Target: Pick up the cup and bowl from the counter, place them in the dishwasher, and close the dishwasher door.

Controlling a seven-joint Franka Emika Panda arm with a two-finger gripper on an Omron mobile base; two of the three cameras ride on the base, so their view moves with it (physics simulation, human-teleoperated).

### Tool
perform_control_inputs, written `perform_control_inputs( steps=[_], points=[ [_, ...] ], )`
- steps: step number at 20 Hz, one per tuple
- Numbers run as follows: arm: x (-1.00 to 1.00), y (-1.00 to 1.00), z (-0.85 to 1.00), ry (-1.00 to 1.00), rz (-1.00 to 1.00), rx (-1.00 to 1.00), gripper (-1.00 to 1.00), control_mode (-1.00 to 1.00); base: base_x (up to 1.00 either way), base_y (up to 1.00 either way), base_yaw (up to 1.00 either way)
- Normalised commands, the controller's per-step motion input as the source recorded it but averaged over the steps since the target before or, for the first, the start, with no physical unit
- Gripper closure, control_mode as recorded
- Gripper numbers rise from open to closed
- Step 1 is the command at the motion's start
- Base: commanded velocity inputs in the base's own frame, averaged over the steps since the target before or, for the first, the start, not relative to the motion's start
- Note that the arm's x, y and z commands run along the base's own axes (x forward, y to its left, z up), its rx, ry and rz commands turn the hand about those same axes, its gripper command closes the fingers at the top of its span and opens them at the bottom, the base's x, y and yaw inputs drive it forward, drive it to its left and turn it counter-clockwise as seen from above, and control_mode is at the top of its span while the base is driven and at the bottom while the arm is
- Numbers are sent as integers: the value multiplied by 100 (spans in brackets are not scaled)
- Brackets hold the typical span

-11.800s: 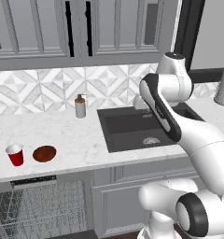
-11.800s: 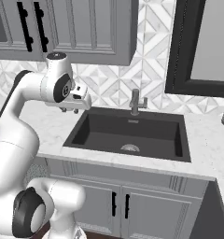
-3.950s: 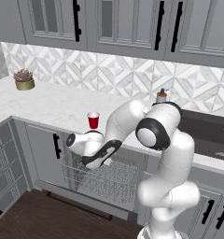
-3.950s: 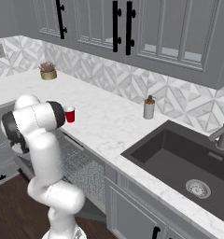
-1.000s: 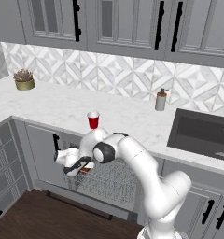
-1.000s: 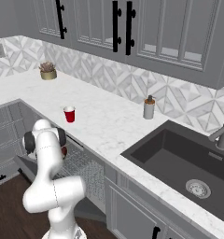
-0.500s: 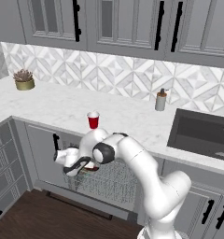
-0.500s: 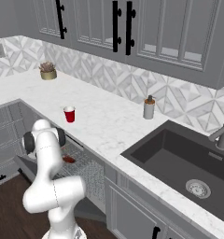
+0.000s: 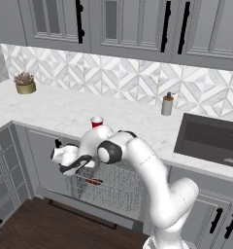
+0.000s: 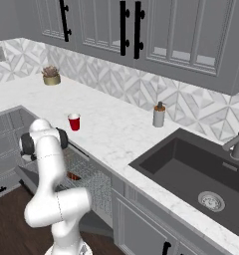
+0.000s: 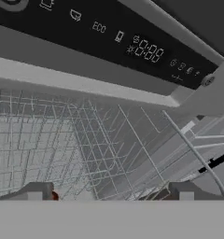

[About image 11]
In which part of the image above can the grey dishwasher with black panel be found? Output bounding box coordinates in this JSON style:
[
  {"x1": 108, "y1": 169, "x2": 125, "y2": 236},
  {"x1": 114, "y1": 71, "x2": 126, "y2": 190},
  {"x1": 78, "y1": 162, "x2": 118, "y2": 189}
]
[{"x1": 0, "y1": 0, "x2": 224, "y2": 202}]

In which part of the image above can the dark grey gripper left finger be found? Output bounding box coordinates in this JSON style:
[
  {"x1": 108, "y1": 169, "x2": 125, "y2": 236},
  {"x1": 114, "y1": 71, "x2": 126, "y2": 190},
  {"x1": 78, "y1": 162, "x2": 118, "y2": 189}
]
[{"x1": 0, "y1": 181, "x2": 55, "y2": 202}]

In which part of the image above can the white wire dishwasher rack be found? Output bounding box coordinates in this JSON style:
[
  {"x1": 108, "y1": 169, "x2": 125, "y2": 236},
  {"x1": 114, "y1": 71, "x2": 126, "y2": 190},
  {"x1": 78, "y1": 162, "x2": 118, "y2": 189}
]
[{"x1": 0, "y1": 89, "x2": 224, "y2": 202}]

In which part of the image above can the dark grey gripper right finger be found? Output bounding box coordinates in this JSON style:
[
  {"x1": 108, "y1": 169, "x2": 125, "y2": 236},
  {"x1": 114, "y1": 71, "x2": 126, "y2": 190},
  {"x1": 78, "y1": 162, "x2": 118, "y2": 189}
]
[{"x1": 168, "y1": 181, "x2": 224, "y2": 202}]

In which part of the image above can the small red-brown object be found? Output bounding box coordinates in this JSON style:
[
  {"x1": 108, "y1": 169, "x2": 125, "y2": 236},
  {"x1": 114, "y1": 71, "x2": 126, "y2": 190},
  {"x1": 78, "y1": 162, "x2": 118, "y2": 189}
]
[{"x1": 51, "y1": 190, "x2": 60, "y2": 202}]

